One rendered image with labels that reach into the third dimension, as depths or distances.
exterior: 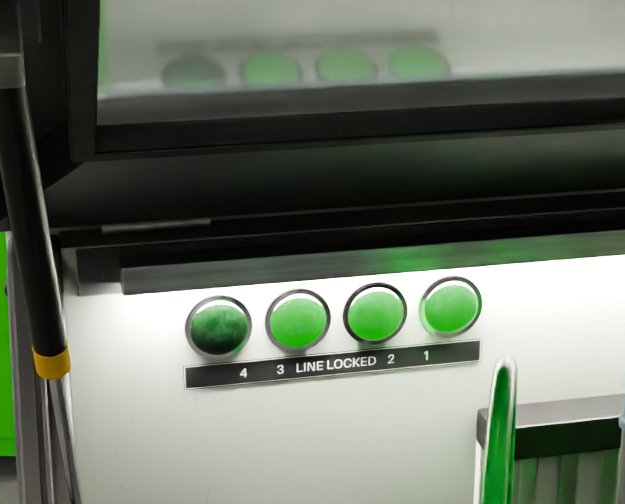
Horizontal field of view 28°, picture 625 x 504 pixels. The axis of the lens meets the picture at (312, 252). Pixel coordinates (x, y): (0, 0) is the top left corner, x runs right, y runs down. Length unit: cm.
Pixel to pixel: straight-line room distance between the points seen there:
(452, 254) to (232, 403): 20
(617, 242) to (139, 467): 40
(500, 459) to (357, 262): 28
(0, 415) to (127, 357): 258
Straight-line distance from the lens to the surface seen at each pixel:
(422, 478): 103
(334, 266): 91
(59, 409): 73
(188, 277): 89
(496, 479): 67
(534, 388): 103
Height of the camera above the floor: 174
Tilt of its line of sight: 19 degrees down
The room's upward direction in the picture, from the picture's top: straight up
